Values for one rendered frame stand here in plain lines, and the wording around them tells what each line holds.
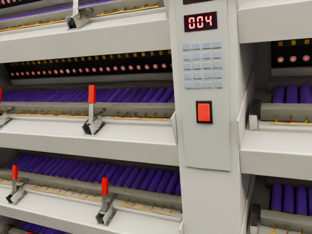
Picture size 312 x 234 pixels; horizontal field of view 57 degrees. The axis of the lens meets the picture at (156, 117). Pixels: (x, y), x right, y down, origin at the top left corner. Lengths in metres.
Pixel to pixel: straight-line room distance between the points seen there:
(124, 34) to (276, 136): 0.28
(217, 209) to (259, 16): 0.29
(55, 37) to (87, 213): 0.37
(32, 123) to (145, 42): 0.35
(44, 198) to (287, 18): 0.63
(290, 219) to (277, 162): 0.14
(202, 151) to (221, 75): 0.12
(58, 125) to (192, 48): 0.34
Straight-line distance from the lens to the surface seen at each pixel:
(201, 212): 0.49
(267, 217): 0.55
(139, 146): 0.49
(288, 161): 0.43
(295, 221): 0.55
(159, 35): 0.44
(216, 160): 0.44
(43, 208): 0.74
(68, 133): 0.59
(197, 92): 0.42
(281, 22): 0.40
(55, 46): 0.56
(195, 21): 0.41
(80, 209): 0.68
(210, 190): 0.47
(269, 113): 0.48
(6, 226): 1.02
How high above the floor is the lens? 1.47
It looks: 14 degrees down
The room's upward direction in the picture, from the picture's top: 5 degrees counter-clockwise
